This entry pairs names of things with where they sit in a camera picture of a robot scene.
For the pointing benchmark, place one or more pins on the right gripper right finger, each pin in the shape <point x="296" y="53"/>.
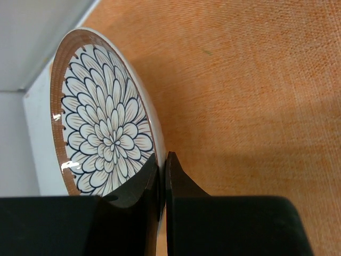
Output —
<point x="177" y="185"/>

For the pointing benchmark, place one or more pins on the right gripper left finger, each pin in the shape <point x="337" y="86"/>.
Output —
<point x="135" y="213"/>

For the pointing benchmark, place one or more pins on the patterned ceramic plate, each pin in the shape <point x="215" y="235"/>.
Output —
<point x="104" y="124"/>

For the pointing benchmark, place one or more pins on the orange cloth napkin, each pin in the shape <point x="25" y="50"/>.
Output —
<point x="247" y="94"/>

